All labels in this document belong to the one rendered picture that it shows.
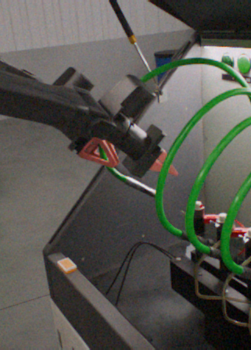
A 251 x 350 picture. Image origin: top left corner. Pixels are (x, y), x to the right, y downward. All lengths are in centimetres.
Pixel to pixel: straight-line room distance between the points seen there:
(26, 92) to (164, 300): 71
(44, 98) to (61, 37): 675
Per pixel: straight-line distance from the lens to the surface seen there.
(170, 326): 112
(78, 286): 107
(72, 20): 748
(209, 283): 99
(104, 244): 128
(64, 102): 71
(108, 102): 82
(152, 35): 794
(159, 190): 80
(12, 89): 65
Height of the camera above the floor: 155
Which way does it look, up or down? 21 degrees down
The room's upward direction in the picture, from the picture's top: 5 degrees counter-clockwise
